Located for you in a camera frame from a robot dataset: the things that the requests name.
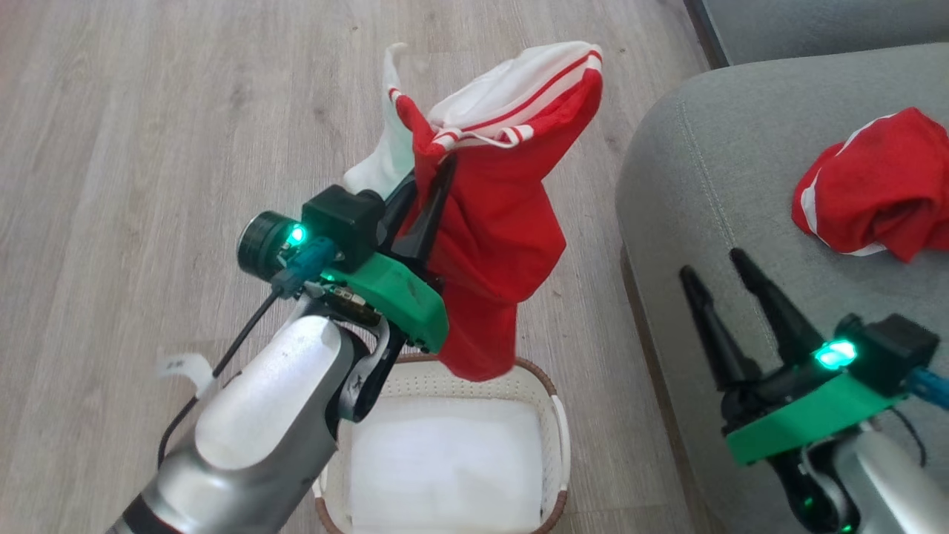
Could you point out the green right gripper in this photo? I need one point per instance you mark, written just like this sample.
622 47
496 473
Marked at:
808 419

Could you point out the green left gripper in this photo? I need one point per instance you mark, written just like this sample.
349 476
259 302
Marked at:
400 297

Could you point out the red white-lined garment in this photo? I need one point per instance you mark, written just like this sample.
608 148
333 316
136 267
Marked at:
497 222

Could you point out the red white-striped shorts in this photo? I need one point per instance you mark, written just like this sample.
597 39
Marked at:
882 185

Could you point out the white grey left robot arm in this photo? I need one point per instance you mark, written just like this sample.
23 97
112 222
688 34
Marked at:
259 415

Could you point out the grey fabric sofa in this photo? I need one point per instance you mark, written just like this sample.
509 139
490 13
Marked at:
741 185

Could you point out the white brown-rimmed laundry basket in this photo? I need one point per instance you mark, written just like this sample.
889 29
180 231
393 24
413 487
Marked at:
415 380

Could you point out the white basket liner cloth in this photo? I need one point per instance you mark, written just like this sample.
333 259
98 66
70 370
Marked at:
445 460

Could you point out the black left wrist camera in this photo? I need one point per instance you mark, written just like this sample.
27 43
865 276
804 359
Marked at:
341 219

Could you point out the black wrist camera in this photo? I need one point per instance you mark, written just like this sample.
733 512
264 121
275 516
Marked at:
901 348
341 219

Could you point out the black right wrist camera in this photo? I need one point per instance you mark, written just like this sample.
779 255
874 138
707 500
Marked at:
901 348

